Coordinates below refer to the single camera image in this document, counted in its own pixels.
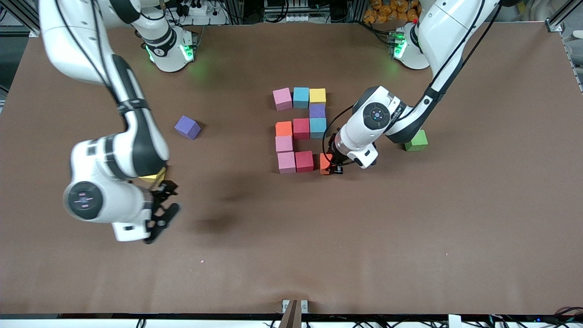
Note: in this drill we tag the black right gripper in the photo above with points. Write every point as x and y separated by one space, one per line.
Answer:
160 189

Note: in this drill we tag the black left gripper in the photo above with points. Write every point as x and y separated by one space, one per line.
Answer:
332 158

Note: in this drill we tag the orange foam cube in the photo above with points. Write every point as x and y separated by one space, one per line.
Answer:
283 128
324 163

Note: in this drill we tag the red foam cube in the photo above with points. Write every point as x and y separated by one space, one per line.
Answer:
304 161
301 128

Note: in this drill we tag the blue foam cube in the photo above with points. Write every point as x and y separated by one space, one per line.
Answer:
318 127
300 97

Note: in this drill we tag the pink foam cube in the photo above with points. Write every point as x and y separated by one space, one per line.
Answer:
282 99
287 161
283 143

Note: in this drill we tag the purple foam cube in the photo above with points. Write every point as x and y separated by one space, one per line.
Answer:
317 110
186 126

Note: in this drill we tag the yellow foam cube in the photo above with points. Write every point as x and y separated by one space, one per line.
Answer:
152 176
317 95

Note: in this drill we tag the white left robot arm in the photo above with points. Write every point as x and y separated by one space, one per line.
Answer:
451 27

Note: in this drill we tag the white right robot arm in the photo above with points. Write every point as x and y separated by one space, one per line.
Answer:
68 41

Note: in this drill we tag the green foam cube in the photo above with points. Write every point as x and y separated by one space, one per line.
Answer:
418 142

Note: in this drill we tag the silver equipment box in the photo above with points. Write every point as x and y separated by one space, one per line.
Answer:
291 13

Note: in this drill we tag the orange snack bag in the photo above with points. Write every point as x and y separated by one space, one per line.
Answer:
387 11

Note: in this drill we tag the white power strip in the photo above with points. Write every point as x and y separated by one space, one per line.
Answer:
205 18

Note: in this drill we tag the small metal bracket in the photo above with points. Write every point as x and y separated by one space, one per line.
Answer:
304 306

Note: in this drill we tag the aluminium frame profile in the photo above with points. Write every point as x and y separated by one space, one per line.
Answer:
23 20
554 25

